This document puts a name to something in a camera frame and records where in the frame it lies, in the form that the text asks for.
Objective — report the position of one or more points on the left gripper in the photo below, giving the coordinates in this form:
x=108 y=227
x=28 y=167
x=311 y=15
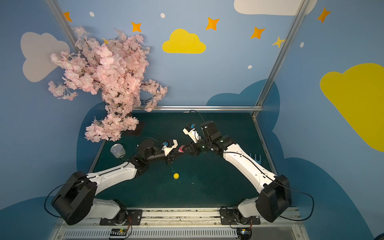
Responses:
x=169 y=154

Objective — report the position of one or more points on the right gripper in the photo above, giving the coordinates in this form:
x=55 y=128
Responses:
x=193 y=147

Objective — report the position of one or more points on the magenta paint jar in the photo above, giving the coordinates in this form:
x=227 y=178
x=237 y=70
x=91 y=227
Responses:
x=181 y=149

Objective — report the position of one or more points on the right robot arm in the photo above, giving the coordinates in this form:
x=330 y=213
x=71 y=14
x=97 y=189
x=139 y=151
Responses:
x=274 y=191

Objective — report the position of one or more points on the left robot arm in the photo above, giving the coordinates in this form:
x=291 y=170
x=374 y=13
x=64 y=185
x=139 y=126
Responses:
x=76 y=200

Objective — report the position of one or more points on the yellow jar lid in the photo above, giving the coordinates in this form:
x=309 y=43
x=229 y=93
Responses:
x=176 y=176

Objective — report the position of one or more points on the silver metal can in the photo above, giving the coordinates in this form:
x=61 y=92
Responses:
x=118 y=151

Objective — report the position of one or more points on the left electronics board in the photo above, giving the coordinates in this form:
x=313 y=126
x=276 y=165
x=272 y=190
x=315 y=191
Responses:
x=118 y=234

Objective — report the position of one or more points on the electronics board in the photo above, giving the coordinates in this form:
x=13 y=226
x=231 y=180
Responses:
x=244 y=234
x=118 y=234

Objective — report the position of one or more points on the right electronics board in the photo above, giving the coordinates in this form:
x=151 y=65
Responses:
x=244 y=234

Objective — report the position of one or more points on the pink cherry blossom tree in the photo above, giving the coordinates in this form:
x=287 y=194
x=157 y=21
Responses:
x=115 y=70

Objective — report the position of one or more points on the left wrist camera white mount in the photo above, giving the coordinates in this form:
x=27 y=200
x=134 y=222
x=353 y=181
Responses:
x=168 y=146

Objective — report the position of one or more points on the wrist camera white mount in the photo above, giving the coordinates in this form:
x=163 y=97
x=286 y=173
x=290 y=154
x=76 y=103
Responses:
x=190 y=130
x=168 y=146

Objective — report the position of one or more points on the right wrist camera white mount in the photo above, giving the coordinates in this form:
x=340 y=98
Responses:
x=190 y=130

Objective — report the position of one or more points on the horizontal aluminium frame bar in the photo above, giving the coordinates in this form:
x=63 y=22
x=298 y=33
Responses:
x=209 y=108

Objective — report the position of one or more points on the blue garden fork wooden handle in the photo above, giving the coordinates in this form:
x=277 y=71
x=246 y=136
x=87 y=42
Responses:
x=258 y=158

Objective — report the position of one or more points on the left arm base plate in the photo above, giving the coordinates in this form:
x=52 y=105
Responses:
x=124 y=218

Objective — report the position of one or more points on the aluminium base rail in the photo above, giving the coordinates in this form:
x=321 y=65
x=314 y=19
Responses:
x=184 y=224

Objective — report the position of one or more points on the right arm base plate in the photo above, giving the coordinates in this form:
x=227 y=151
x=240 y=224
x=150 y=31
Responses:
x=233 y=217

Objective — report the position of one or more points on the right aluminium frame post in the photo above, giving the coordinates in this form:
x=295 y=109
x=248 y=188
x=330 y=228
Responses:
x=284 y=49

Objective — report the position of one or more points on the aluminium frame post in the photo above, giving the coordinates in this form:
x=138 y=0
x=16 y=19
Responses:
x=59 y=15
x=284 y=49

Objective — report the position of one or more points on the left aluminium frame post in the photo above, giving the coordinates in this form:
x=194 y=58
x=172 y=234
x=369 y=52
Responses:
x=59 y=15

